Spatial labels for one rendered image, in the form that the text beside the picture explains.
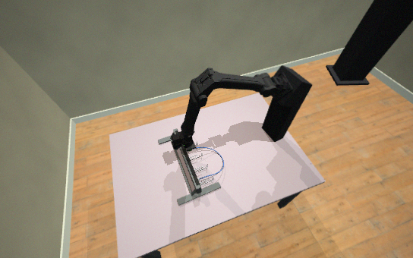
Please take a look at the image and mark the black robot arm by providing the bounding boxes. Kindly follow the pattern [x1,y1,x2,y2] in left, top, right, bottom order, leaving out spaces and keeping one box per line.
[172,68,293,149]

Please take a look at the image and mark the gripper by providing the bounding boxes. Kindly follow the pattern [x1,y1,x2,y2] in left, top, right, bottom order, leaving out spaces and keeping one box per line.
[185,139,196,151]

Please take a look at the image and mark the black patch panel rack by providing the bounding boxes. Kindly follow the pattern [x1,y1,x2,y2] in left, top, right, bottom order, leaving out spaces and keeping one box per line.
[158,128,221,205]

